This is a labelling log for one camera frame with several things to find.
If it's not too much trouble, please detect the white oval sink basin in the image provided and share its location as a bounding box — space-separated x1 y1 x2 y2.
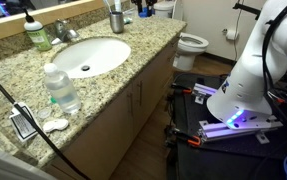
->
51 37 132 80

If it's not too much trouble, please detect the chrome sink faucet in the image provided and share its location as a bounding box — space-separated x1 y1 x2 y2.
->
51 18 80 46

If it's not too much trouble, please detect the white toothpaste tube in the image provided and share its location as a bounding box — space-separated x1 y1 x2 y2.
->
123 15 134 25

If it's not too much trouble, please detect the white electric toothbrush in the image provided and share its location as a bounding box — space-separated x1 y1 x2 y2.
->
113 0 123 13

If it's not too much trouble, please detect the stainless steel cup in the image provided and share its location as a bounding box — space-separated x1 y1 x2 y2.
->
109 11 125 34

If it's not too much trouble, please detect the toothbrush in cup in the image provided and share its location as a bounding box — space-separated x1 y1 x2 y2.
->
102 0 113 15

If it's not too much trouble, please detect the white toilet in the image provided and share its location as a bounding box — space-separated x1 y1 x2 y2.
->
153 0 210 72

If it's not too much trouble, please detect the toilet paper roll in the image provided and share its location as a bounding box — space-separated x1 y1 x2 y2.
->
221 28 239 42

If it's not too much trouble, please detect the orange black clamp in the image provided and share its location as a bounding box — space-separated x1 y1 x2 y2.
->
171 83 193 95
165 126 202 148

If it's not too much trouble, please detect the green soap pump dispenser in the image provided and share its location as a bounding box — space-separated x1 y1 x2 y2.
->
22 7 53 52

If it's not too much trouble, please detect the clear plastic bottle white cap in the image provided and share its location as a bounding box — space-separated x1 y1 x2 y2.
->
42 62 82 115

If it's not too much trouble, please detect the light wooden vanity cabinet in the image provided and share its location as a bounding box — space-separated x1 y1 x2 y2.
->
44 33 181 180

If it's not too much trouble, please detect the clear round plastic cap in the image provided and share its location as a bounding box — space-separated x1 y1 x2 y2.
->
37 107 52 120

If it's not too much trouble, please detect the white warning tag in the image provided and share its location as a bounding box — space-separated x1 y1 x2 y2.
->
8 101 41 144

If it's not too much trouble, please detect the black robot cart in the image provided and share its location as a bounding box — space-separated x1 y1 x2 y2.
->
166 72 287 180

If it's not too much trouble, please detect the metal drawer handle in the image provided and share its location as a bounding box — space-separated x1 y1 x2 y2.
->
170 36 180 48
167 51 178 63

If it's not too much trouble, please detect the metal cabinet door handle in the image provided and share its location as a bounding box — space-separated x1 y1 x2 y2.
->
136 80 144 107
126 92 135 118

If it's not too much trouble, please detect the wood framed wall mirror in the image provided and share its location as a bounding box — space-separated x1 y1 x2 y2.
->
0 0 106 45

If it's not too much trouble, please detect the black wall bracket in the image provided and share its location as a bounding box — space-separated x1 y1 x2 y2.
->
232 2 262 16

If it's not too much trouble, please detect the short aluminium extrusion rail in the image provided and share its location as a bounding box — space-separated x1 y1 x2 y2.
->
192 83 218 105

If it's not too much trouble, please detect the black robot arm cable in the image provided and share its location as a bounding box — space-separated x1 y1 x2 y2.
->
261 0 287 128

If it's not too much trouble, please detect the long aluminium extrusion rail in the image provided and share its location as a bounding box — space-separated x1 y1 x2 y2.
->
198 116 284 145

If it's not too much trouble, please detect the long black cable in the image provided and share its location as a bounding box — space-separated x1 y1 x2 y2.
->
0 65 91 180

